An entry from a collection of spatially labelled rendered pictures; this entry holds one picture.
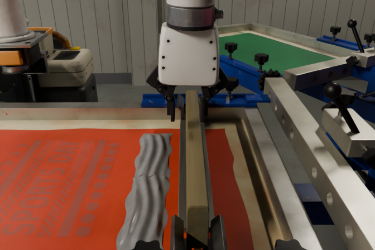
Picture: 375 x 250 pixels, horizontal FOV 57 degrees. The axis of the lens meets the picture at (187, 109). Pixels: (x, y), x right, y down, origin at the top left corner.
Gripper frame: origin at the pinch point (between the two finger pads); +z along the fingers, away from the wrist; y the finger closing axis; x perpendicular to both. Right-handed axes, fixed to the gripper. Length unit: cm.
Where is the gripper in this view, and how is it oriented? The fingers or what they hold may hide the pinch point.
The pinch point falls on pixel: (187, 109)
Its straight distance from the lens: 61.4
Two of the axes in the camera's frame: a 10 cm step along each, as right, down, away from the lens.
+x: 0.0, 4.5, -9.0
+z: -0.3, 9.0, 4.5
